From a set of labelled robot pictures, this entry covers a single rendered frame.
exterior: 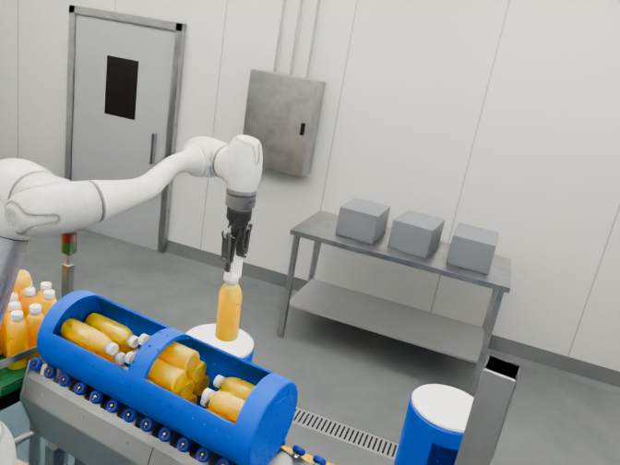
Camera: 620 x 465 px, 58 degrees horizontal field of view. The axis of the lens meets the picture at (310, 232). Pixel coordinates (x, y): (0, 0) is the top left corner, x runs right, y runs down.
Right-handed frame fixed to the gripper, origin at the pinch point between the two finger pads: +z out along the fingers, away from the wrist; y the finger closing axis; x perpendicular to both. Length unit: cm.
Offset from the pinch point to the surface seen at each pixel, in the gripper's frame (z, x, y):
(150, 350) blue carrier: 28.1, 16.7, -16.2
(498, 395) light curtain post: -17, -85, -42
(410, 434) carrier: 58, -57, 39
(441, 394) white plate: 48, -62, 55
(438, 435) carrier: 52, -68, 35
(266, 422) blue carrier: 34.9, -26.4, -14.9
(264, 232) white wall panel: 108, 163, 296
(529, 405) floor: 158, -97, 261
